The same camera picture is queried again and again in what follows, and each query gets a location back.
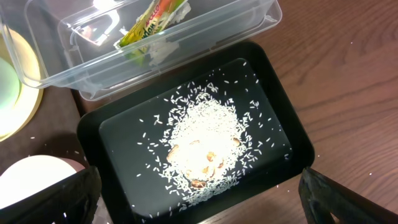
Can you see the clear plastic container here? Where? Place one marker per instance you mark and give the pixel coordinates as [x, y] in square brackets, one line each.
[74, 40]

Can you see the rice and food scraps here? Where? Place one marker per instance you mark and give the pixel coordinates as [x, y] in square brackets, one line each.
[201, 139]

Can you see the light blue saucer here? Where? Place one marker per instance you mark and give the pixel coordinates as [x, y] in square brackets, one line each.
[10, 85]

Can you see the green snack wrapper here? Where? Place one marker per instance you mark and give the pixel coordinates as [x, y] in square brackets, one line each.
[159, 15]

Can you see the dark brown serving tray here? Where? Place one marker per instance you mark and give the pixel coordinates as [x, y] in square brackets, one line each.
[51, 132]

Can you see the black waste tray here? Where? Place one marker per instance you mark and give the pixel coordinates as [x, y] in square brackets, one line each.
[108, 137]

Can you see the yellow-green plate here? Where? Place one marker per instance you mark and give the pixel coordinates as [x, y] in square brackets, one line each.
[29, 97]

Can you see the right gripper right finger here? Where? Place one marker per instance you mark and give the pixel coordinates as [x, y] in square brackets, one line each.
[324, 200]

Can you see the white bowl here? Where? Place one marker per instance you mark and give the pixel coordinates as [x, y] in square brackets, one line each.
[33, 174]

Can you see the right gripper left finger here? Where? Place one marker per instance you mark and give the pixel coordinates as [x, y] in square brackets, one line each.
[72, 200]

